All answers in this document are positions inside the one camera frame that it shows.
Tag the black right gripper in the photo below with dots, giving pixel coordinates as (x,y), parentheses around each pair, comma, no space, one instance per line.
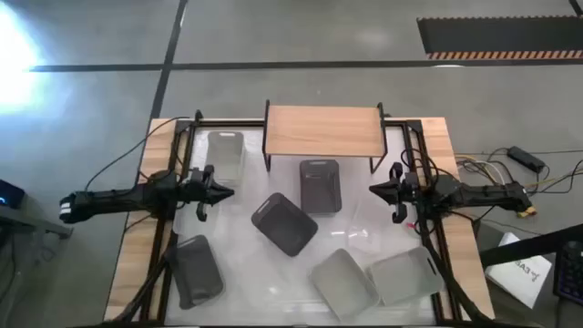
(404,189)

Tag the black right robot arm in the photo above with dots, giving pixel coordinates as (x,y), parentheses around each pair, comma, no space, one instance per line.
(478,193)

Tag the white translucent plastic basket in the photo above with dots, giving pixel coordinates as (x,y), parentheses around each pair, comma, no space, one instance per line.
(344,284)
(405,277)
(225,157)

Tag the white printed cardboard box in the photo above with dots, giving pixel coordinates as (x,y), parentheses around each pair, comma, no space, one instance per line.
(519,273)

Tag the grey metal stand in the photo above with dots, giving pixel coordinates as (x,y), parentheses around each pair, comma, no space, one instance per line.
(36,224)

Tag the black backlit keyboard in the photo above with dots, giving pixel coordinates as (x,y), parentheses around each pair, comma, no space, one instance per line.
(571,273)

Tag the black power adapter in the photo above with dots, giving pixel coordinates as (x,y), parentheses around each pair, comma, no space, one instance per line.
(526,158)

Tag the black metal bar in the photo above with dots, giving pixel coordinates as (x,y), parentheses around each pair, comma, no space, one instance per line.
(524,249)

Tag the black device with blue light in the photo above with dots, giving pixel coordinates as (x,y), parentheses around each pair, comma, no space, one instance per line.
(10,193)

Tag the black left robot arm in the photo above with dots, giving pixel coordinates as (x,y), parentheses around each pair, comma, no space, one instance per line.
(114,200)

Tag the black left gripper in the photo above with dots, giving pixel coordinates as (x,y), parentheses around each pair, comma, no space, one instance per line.
(200,189)

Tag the dark grey plastic basket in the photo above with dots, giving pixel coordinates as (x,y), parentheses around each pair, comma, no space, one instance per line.
(196,273)
(284,224)
(320,187)

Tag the black metal table frame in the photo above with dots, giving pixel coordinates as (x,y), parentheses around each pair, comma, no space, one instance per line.
(228,122)

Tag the white glossy table mat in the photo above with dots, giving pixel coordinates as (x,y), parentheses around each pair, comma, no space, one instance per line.
(255,278)

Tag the wooden shelf with black legs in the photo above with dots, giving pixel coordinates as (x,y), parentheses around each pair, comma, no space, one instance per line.
(323,132)

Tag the black hazard-striped floor mat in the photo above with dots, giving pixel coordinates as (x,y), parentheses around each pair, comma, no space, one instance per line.
(501,36)

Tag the small red tag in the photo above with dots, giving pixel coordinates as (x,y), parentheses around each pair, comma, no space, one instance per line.
(411,225)

